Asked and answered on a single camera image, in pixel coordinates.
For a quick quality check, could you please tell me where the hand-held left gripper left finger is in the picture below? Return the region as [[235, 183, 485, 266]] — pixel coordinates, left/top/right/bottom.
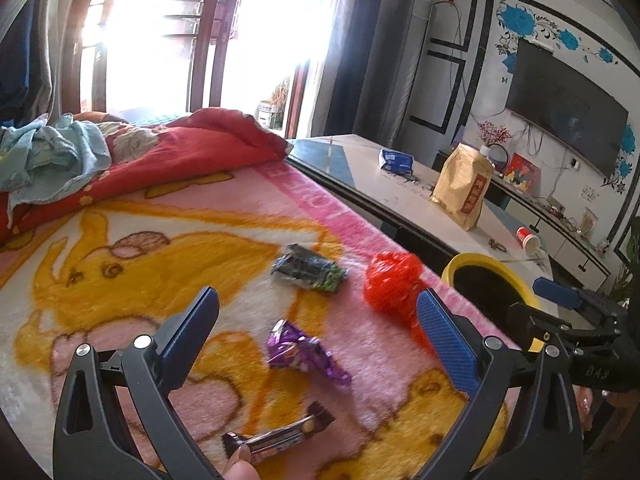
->
[[52, 286, 223, 480]]

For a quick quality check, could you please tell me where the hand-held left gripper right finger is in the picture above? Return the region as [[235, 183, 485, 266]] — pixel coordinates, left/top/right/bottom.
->
[[416, 287, 586, 480]]

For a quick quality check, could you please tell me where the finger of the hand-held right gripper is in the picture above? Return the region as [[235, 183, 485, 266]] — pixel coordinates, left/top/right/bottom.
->
[[506, 301, 577, 350], [532, 276, 622, 320]]

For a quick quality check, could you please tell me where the yellow trash bin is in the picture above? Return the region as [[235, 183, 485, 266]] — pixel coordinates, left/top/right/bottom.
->
[[441, 252, 547, 357]]

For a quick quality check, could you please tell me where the purple wrapper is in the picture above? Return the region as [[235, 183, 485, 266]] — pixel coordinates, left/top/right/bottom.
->
[[266, 318, 353, 389]]

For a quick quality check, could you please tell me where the person's right hand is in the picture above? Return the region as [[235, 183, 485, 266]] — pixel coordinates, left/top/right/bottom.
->
[[602, 389, 638, 413]]

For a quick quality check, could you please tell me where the person's left hand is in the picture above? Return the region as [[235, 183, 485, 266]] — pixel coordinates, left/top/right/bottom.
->
[[222, 459, 257, 480]]

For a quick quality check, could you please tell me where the red paper cup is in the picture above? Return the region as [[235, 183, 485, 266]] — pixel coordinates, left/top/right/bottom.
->
[[516, 226, 544, 254]]

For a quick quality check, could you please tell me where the white television cabinet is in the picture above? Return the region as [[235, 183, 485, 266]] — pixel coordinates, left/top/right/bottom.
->
[[437, 147, 614, 291]]

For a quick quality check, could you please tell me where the red plastic bag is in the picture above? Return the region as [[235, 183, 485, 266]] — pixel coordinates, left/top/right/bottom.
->
[[363, 251, 437, 352]]

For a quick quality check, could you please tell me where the pink yellow printed blanket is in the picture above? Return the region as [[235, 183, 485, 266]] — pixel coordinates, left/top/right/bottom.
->
[[0, 160, 517, 480]]

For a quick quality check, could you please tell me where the red gift box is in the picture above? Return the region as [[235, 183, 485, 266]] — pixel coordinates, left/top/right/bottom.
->
[[503, 152, 543, 194]]

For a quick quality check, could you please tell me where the brown candy bar wrapper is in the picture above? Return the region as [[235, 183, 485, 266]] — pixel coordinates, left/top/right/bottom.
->
[[221, 400, 337, 466]]

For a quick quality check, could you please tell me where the brown paper bag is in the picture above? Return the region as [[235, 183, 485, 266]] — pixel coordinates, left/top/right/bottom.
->
[[430, 142, 496, 232]]

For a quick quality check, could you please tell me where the dark green wrapper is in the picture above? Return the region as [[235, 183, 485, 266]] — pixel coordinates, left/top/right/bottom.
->
[[270, 243, 349, 294]]

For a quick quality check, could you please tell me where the white vase with red flowers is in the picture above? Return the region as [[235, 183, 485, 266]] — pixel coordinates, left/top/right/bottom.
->
[[474, 119, 514, 161]]

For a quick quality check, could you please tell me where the black television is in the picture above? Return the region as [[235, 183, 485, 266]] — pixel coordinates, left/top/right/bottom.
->
[[503, 37, 630, 179]]

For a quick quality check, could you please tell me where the blue packet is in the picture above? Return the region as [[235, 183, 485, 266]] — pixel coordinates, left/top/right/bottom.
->
[[378, 148, 415, 174]]

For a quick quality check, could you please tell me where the red quilt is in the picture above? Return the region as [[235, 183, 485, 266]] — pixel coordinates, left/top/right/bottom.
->
[[0, 107, 294, 247]]

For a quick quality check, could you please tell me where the coffee table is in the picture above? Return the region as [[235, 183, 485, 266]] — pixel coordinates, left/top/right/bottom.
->
[[285, 133, 562, 317]]

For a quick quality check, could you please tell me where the light blue cloth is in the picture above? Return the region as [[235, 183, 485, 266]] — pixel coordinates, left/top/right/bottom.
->
[[0, 112, 112, 209]]

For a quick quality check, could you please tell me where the white plastic container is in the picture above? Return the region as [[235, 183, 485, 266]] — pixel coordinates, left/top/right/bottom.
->
[[257, 100, 281, 130]]

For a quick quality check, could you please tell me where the grey standing air conditioner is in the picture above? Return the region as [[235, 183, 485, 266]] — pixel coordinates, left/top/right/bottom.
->
[[352, 0, 437, 142]]

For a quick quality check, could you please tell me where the grey blue curtain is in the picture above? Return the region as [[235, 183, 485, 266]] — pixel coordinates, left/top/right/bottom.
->
[[0, 0, 67, 129]]

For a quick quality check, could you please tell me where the dark blue curtain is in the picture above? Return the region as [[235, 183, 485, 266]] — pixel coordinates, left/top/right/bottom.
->
[[319, 0, 397, 137]]

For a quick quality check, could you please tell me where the blue flower wall decal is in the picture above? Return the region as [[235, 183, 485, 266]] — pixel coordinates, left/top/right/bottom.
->
[[494, 0, 639, 194]]

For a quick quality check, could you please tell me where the brown window frame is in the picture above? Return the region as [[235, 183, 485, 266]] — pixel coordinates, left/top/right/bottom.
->
[[187, 0, 251, 115]]

